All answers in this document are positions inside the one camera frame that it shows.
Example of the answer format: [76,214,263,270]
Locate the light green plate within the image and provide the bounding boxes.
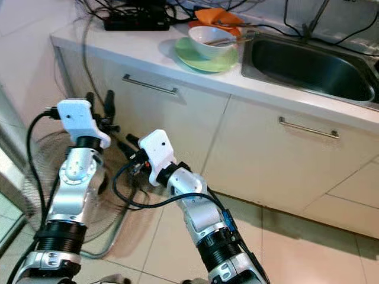
[175,37,240,73]

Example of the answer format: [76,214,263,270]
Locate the white ceramic bowl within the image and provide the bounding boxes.
[188,25,237,60]

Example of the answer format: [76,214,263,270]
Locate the cream cabinet door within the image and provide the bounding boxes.
[56,49,232,178]
[204,95,379,217]

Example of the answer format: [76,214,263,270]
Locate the black power strip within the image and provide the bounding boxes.
[104,7,169,31]

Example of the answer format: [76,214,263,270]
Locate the glass sliding door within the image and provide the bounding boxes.
[0,106,30,249]

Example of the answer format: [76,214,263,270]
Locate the orange bowl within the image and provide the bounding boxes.
[192,8,243,35]

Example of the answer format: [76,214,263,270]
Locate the stainless steel sink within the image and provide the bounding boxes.
[240,31,379,110]

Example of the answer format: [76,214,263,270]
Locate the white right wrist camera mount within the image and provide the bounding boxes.
[138,128,176,187]

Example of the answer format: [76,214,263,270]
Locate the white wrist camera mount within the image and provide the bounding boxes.
[138,128,176,187]
[56,99,112,150]

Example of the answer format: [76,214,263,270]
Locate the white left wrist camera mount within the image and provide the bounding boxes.
[56,99,112,150]

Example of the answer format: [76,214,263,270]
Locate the metal cabinet handle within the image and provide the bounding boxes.
[123,74,178,96]
[278,116,341,140]

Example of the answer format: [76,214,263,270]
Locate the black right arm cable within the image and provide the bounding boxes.
[114,160,232,209]

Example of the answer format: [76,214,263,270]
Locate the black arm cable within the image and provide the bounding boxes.
[114,160,232,209]
[27,108,63,261]

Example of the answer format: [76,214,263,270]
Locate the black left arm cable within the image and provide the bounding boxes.
[27,108,63,261]

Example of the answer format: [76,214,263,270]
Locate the standing fan wire guard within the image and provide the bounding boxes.
[21,130,137,261]

